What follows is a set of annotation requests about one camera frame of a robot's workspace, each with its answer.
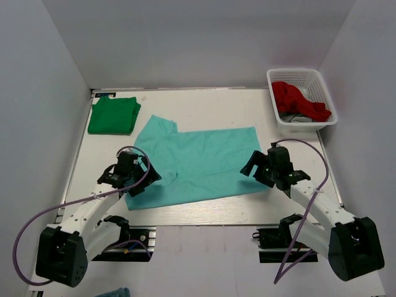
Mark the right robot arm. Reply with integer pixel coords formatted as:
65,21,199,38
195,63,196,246
240,142,385,282

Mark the teal t-shirt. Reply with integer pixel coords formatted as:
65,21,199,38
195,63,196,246
125,116,267,210

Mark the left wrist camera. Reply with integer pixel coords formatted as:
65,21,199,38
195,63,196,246
116,147,139,158

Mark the blue label sticker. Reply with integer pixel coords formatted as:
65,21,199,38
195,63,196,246
95,92,116,98

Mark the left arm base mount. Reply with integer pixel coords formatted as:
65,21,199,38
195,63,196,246
92,215,156,262

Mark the grey garment in basket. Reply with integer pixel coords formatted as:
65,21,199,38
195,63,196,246
279,113,314,123

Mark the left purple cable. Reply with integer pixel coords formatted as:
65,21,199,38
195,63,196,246
12,145,153,286

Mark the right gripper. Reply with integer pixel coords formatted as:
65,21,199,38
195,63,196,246
241,150,278,188

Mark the red t-shirt in basket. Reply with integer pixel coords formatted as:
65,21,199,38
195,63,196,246
272,82,332,122

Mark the dark teal cloth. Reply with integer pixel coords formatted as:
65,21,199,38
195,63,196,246
97,287,131,297

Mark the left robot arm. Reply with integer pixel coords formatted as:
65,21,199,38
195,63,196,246
35,146,161,288

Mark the folded green t-shirt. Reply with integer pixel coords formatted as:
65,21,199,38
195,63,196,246
87,96,141,136

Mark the white plastic basket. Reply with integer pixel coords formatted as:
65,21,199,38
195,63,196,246
267,68,338,133

